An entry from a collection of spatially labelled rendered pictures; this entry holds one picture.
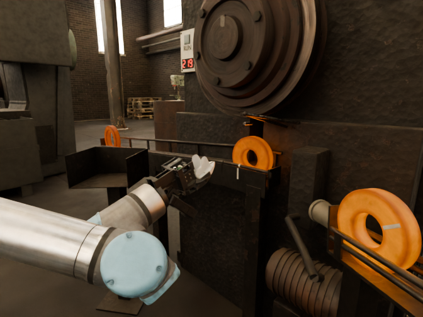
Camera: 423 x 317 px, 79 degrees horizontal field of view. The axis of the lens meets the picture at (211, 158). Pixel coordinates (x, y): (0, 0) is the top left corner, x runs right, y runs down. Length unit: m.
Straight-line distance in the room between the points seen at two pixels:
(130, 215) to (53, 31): 2.92
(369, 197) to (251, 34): 0.50
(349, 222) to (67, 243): 0.52
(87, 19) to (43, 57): 8.49
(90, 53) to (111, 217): 10.97
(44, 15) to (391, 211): 3.27
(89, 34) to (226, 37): 10.85
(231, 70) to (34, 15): 2.72
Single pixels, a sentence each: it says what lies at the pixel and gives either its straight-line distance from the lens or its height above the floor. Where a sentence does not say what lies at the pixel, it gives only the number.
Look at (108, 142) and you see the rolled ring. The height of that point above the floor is 0.65.
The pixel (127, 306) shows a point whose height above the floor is 0.01.
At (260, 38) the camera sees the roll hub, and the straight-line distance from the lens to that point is 0.75.
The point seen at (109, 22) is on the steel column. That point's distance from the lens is 8.03.
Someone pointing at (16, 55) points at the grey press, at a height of 1.32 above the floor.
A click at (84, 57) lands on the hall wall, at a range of 11.36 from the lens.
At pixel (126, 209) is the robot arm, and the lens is 0.59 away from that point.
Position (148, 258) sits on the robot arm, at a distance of 0.42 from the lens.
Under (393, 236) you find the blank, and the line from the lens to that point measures 0.55.
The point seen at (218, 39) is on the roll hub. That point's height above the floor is 1.11.
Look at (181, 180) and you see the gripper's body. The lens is 0.65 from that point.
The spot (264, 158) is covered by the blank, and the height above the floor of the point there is 0.75.
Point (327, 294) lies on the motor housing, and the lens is 0.72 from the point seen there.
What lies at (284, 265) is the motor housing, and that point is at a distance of 0.76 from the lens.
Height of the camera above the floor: 0.95
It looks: 14 degrees down
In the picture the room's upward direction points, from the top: straight up
